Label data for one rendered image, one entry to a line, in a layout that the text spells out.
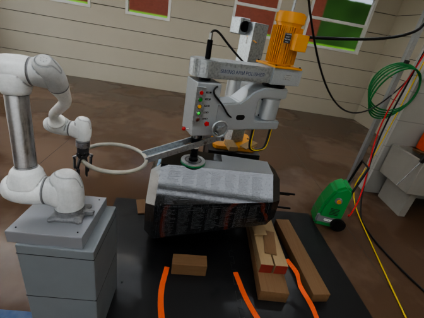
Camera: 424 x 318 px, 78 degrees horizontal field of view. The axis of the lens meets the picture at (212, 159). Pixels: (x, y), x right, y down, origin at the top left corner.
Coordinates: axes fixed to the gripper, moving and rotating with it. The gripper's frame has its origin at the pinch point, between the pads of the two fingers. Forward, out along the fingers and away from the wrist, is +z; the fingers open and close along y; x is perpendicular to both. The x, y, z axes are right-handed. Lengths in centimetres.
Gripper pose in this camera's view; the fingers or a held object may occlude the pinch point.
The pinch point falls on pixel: (82, 172)
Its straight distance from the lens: 209.9
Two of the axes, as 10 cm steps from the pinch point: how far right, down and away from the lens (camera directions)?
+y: 7.4, -1.3, 6.6
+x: -6.3, -4.6, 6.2
